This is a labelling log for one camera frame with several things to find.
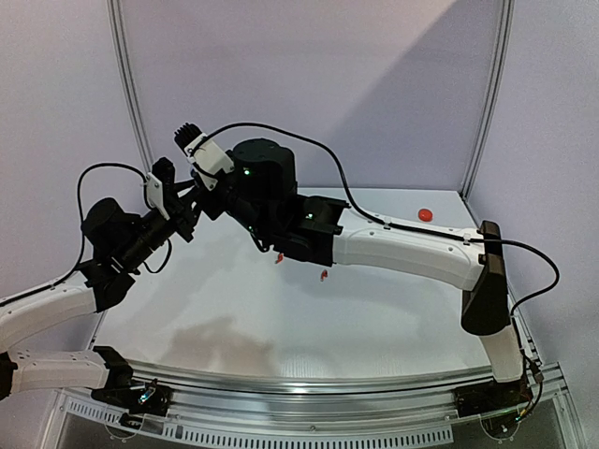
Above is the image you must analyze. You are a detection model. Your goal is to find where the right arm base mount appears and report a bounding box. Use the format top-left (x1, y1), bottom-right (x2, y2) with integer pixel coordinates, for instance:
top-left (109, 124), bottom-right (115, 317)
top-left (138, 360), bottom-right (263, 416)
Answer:
top-left (452, 380), bottom-right (533, 417)

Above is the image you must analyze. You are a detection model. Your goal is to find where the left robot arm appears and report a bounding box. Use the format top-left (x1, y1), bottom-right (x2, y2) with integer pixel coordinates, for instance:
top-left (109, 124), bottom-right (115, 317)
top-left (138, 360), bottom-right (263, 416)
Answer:
top-left (1, 181), bottom-right (205, 406)

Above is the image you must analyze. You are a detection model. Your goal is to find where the right aluminium frame post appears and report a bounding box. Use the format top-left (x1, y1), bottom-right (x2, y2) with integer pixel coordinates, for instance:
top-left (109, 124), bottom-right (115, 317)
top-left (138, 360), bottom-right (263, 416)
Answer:
top-left (460, 0), bottom-right (515, 203)

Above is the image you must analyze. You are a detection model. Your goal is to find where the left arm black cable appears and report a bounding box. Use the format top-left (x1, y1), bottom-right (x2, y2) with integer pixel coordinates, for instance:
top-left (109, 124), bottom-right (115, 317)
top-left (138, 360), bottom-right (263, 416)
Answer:
top-left (55, 162), bottom-right (177, 282)

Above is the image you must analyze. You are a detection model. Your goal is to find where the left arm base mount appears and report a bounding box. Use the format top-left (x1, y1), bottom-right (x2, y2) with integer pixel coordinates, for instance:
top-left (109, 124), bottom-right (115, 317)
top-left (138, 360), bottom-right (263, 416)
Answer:
top-left (91, 378), bottom-right (174, 417)

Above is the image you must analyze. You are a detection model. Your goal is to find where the left aluminium frame post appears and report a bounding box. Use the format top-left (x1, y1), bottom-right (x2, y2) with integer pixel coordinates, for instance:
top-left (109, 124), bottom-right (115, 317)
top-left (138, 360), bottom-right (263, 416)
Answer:
top-left (106, 0), bottom-right (154, 172)

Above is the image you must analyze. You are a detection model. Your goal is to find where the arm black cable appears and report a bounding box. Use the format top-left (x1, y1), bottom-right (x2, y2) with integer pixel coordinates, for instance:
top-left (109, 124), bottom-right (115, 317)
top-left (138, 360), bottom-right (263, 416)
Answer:
top-left (205, 122), bottom-right (562, 417)
top-left (55, 162), bottom-right (177, 282)

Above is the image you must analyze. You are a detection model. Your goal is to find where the aluminium frame post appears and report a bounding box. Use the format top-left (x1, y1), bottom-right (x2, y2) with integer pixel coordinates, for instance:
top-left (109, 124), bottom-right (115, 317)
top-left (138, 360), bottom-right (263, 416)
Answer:
top-left (460, 0), bottom-right (515, 203)
top-left (106, 0), bottom-right (154, 172)

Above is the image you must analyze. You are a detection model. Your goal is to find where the red charging case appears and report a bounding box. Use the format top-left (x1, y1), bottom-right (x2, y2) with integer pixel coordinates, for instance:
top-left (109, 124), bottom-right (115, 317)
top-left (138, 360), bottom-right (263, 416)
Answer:
top-left (417, 209), bottom-right (433, 223)

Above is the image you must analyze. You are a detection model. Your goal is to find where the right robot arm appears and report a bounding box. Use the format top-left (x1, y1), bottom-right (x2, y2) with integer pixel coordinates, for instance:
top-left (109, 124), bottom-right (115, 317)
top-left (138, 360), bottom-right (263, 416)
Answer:
top-left (180, 134), bottom-right (524, 408)

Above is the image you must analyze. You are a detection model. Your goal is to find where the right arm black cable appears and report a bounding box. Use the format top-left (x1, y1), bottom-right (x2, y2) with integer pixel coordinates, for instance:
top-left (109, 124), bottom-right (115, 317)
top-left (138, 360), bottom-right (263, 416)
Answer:
top-left (205, 122), bottom-right (562, 417)

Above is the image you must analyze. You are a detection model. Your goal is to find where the front aluminium rail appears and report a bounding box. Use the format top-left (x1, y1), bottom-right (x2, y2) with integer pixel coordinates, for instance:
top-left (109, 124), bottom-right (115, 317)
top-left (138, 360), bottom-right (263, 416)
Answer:
top-left (131, 362), bottom-right (569, 427)

